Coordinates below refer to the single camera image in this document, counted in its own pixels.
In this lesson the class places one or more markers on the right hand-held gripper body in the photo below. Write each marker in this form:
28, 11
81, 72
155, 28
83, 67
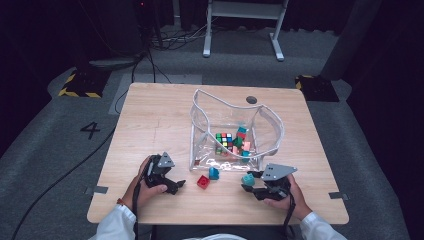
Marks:
276, 173

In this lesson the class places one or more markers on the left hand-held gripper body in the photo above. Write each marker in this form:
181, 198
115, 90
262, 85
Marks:
156, 173

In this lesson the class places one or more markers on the teal toy block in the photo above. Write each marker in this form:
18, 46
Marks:
248, 180

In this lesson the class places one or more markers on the red toy block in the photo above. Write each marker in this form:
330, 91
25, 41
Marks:
203, 182

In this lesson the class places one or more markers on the blue toy block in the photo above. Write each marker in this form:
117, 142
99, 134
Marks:
213, 173

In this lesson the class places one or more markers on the clear plastic bag white trim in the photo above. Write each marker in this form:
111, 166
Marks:
233, 120

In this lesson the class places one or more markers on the person's left hand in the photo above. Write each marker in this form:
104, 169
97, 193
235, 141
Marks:
140, 193

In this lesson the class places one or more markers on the person's right hand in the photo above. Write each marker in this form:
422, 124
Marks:
296, 203

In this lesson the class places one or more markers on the pile of coloured toy blocks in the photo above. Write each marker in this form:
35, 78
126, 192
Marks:
237, 142

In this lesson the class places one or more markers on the multicoloured puzzle cube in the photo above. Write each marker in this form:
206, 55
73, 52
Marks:
224, 140

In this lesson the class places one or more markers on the person's torso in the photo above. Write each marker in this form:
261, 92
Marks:
216, 237

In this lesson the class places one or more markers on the grey tape piece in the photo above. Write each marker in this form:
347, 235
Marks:
338, 195
98, 190

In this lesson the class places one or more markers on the dark round table grommet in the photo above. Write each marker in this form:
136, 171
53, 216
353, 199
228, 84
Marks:
251, 99

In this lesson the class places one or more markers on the black yellow striped floor base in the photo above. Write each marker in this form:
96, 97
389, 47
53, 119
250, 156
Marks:
316, 88
83, 83

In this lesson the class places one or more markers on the grey flat stand base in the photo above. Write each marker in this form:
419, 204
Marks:
113, 62

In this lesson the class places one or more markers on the dark equipment box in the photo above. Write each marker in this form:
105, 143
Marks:
123, 26

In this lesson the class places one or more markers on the grey pillar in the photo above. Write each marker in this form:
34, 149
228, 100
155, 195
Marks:
350, 36

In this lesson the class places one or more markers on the white metal stand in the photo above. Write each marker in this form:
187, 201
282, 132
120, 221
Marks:
246, 10

